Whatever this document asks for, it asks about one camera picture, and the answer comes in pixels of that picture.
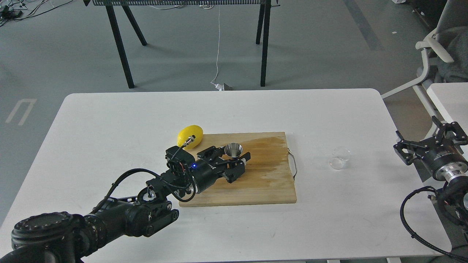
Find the white hanging cable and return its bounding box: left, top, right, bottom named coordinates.
left=210, top=4, right=232, bottom=91

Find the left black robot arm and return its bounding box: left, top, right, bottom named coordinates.
left=1, top=135, right=251, bottom=263

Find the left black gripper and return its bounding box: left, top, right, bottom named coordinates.
left=190, top=145, right=251, bottom=194

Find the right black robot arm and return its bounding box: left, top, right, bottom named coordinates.
left=393, top=115, right=468, bottom=263

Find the steel jigger measuring cup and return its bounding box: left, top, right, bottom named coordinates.
left=224, top=142, right=244, bottom=159

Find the small clear glass cup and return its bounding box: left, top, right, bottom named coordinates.
left=329, top=146, right=351, bottom=170

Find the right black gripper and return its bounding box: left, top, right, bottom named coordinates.
left=393, top=115, right=467, bottom=182

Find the white office chair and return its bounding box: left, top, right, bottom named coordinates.
left=381, top=0, right=468, bottom=111

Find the floor cables and adapter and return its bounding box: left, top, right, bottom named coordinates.
left=0, top=0, right=73, bottom=25

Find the yellow lemon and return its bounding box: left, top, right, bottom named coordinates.
left=177, top=125, right=204, bottom=149

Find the wooden cutting board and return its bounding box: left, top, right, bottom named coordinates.
left=179, top=131, right=297, bottom=207

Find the black metal table frame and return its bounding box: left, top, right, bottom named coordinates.
left=82, top=0, right=281, bottom=90

